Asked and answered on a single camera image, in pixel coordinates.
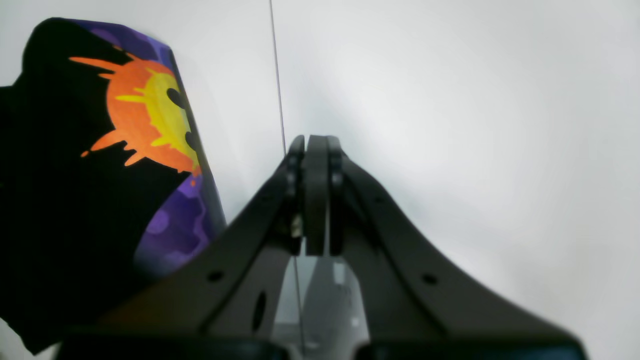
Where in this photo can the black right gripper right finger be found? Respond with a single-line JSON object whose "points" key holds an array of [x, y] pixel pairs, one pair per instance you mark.
{"points": [[418, 304]]}

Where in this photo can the black T-shirt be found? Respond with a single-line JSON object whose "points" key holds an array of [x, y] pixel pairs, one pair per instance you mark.
{"points": [[105, 186]]}

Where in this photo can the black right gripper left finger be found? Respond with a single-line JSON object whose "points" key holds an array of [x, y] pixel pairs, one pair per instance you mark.
{"points": [[222, 304]]}

